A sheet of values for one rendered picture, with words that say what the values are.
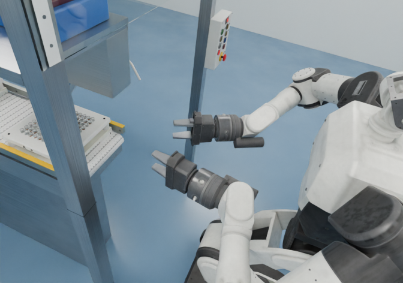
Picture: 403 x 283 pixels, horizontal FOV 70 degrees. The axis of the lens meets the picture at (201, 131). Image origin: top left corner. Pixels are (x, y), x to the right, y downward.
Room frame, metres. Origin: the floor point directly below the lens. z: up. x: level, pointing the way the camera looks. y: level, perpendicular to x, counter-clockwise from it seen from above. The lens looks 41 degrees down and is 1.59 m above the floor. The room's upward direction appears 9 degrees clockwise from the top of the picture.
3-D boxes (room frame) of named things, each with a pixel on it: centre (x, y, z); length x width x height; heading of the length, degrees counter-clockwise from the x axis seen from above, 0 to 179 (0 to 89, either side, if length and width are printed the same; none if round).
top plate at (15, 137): (0.71, 0.49, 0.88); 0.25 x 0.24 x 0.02; 164
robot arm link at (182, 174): (0.49, 0.01, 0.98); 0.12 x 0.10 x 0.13; 65
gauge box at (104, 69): (0.81, 0.38, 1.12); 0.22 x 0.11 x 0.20; 74
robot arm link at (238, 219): (0.40, -0.11, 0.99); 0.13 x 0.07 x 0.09; 178
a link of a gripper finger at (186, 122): (0.68, 0.06, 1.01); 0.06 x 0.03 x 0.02; 105
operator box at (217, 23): (1.45, -0.01, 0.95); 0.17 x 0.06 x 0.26; 164
